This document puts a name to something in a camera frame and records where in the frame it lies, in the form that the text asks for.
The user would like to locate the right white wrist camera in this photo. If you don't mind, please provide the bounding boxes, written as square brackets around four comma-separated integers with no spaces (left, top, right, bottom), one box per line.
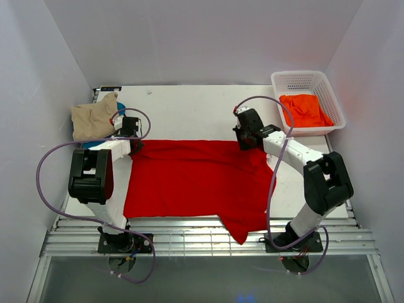
[233,106,250,116]

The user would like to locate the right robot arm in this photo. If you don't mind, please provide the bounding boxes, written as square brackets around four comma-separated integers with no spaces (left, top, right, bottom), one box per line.
[233,107,354,251]

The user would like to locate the aluminium frame rail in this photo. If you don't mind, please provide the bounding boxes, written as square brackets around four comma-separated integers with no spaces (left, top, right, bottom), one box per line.
[42,216,379,257]

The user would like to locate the red t shirt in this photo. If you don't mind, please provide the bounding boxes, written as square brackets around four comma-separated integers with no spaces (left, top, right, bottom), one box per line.
[124,140,273,244]

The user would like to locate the blue folded t shirt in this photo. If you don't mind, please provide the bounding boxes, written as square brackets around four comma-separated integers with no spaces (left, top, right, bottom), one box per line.
[82,102,126,149]

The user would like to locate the blue label sticker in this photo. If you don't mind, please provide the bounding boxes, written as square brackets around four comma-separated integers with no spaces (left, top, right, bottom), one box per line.
[100,86,122,92]

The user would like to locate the white plastic basket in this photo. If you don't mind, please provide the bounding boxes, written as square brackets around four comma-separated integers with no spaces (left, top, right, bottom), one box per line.
[271,70,346,137]

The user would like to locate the beige folded t shirt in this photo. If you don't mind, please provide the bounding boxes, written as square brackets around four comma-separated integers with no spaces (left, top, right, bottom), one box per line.
[71,92,118,141]

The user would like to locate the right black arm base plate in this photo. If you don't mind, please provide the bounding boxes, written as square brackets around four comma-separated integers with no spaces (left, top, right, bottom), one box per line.
[258,232,323,253]

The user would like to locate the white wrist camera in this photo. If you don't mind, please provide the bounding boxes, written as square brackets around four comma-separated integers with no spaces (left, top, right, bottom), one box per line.
[233,106,250,116]
[110,116,125,131]

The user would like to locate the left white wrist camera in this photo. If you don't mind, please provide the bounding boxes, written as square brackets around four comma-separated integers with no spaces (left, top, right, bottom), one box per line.
[110,116,125,131]

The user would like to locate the orange t shirt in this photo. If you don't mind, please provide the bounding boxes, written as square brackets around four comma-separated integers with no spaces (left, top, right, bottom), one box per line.
[279,94,334,128]

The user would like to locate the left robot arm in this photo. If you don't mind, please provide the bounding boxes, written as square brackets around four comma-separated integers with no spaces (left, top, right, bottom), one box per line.
[68,115,143,251]

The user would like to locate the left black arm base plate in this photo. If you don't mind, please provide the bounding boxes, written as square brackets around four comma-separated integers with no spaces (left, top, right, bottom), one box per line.
[97,233,153,254]

